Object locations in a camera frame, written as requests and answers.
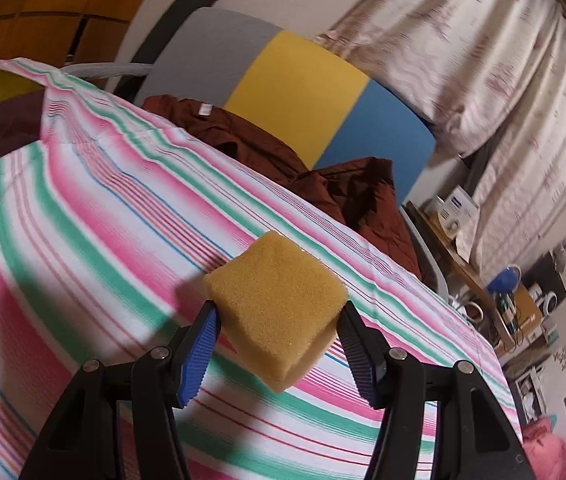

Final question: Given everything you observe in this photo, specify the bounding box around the wooden side table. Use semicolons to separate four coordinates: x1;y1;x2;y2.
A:
405;202;515;351

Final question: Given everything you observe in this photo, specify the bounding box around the cluttered wooden shelf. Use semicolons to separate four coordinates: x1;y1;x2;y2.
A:
492;231;566;426

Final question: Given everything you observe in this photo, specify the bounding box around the pink patterned curtain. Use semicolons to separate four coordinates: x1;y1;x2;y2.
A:
318;0;566;280

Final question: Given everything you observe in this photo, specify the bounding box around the striped pink green bedsheet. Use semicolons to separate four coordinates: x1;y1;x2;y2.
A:
0;58;518;479

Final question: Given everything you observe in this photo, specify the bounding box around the yellow sponge cube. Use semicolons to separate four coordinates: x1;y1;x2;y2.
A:
205;232;348;393

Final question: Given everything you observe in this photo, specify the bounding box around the grey yellow blue chair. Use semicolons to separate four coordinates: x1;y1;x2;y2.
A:
65;0;435;203

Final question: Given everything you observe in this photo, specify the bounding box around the dark red garment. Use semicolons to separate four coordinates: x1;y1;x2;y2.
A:
142;94;422;278

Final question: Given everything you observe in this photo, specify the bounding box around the white blue mask box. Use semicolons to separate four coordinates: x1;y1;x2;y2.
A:
425;185;480;240

